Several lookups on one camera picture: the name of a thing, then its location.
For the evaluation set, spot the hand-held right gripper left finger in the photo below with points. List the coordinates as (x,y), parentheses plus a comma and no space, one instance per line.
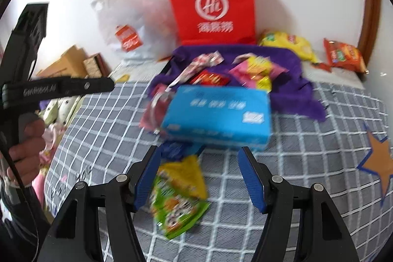
(147,179)

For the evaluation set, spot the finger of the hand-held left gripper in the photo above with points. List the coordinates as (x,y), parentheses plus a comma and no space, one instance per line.
(89,84)

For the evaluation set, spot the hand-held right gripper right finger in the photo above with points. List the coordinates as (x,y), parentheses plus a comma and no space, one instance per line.
(250,179)

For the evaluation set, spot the green yellow snack packet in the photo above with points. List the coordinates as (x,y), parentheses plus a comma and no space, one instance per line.
(178,203)

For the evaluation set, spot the white red patterned snack packet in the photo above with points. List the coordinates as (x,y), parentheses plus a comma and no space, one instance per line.
(199,64)

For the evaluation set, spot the person's left hand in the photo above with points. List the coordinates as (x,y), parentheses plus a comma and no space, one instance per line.
(27,151)

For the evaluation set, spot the brown patterned box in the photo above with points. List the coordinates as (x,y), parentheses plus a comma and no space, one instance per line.
(95,65)

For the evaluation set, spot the cardboard box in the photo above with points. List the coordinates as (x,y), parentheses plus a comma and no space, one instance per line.
(66,61)

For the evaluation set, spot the white plush toy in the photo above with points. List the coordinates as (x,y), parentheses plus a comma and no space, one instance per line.
(61,110)

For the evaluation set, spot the dark blue snack packet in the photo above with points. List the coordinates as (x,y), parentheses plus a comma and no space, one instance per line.
(176,150)

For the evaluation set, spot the grey checked bedsheet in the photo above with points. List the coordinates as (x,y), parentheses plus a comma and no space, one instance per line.
(307,157)

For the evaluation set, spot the blue tissue pack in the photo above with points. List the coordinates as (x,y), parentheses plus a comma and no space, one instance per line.
(215,114)

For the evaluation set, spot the white plastic bag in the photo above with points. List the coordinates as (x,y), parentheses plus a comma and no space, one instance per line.
(135,13)

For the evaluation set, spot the purple towel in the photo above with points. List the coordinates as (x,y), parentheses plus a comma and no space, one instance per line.
(288,90)

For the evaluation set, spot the pink snack packet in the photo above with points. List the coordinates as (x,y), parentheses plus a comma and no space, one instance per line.
(242,71)

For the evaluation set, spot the yellow chips bag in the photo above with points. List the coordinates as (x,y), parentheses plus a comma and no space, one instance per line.
(288,42)

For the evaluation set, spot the orange chips bag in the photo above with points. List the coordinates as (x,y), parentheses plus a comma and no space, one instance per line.
(344,54)

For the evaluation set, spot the wooden door frame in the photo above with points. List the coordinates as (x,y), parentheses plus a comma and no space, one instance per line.
(370,10)

